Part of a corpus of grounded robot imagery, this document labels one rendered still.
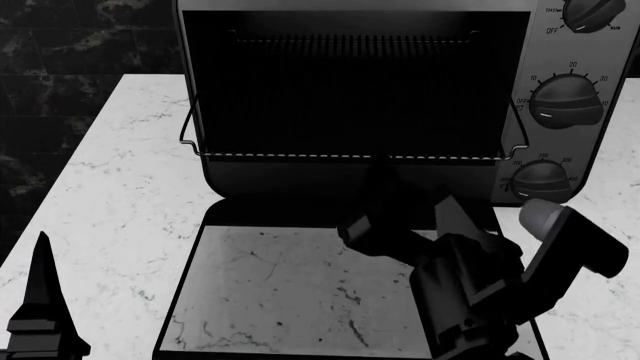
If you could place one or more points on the glass toaster oven door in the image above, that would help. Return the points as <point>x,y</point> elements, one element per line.
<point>280,292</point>

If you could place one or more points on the black timer knob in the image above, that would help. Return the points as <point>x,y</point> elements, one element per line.
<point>565,103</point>

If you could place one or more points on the black temperature knob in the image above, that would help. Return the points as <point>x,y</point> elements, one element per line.
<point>542,182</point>

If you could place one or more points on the silver toaster oven body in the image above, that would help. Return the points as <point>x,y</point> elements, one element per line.
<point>505,45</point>

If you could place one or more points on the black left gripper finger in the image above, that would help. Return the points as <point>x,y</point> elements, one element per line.
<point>36,277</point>
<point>54,285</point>

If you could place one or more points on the black function knob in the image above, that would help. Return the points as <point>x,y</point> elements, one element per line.
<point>592,15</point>

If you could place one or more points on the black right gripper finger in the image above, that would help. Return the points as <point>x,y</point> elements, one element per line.
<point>457,219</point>
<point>382,225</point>

